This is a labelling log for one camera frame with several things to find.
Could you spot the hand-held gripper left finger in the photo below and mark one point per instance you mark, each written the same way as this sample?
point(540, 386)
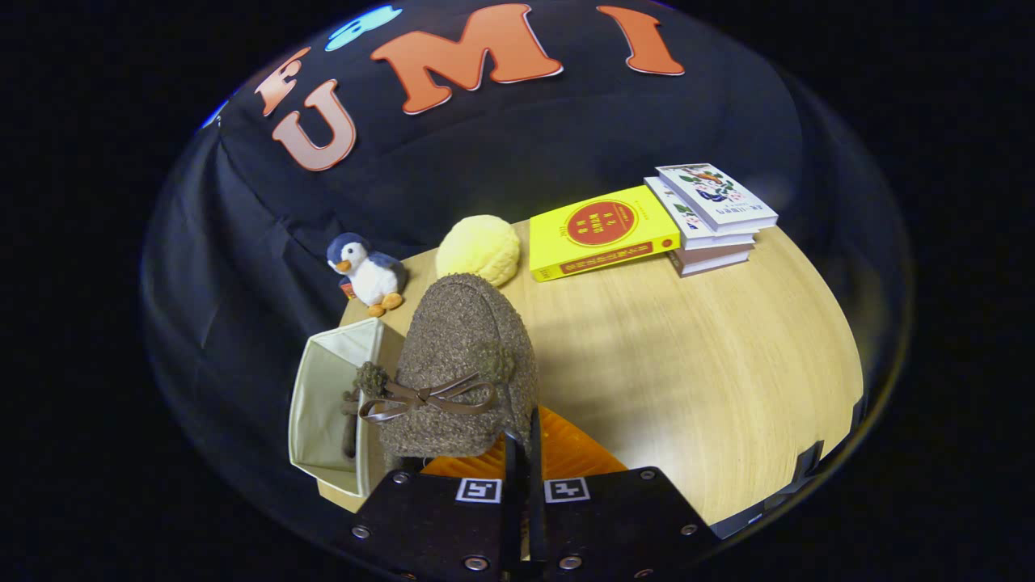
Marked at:
point(428, 525)

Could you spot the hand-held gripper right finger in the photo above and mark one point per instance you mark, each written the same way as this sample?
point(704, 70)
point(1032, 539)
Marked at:
point(623, 525)

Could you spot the brown fuzzy shoe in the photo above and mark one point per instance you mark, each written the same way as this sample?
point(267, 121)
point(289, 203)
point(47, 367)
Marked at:
point(350, 428)
point(465, 339)

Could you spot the beige fabric storage box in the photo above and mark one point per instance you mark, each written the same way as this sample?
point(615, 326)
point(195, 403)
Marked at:
point(327, 396)

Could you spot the blue white penguin plush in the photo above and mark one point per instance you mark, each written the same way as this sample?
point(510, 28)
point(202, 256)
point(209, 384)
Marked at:
point(370, 275)

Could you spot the yellow round plush bun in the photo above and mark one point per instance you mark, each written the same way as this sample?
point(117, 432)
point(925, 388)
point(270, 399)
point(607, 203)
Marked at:
point(477, 249)

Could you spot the brown book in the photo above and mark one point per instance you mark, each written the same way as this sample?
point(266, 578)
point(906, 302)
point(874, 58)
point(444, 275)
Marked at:
point(711, 259)

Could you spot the yellow book with red circle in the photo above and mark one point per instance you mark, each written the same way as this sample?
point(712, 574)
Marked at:
point(602, 230)

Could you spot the black backdrop cloth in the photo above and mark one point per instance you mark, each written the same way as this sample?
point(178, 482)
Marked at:
point(242, 283)

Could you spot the white floral cover book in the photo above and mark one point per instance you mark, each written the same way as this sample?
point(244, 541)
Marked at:
point(716, 198)

